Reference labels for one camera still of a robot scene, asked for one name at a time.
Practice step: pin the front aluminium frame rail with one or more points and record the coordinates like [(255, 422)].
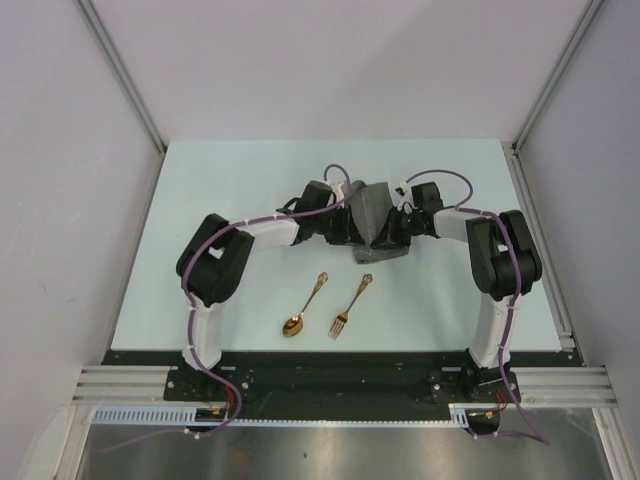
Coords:
[(540, 387)]

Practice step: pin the left aluminium frame post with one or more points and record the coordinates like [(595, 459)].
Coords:
[(114, 60)]

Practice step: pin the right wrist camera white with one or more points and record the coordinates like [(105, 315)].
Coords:
[(405, 201)]

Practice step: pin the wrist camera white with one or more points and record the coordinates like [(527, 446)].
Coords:
[(405, 201), (341, 191)]

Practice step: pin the grey cloth napkin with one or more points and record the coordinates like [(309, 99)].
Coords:
[(370, 205)]

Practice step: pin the right aluminium frame post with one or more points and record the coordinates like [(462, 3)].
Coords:
[(569, 51)]

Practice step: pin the aluminium frame post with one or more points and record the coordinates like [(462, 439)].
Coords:
[(569, 51), (114, 60)]

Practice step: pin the gold fork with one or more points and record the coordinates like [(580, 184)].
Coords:
[(342, 318)]

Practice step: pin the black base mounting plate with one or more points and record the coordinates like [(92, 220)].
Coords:
[(349, 387)]

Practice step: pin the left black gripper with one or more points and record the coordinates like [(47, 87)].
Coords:
[(347, 232)]

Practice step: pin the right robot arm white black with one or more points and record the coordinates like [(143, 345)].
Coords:
[(505, 264)]

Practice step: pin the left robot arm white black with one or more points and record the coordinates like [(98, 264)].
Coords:
[(213, 263)]

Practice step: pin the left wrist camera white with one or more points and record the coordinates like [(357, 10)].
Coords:
[(341, 191)]

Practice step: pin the right aluminium side rail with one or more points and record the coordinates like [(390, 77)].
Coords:
[(550, 280)]

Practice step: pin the gold spoon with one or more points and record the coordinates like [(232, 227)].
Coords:
[(295, 324)]

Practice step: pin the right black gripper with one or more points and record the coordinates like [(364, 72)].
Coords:
[(390, 237)]

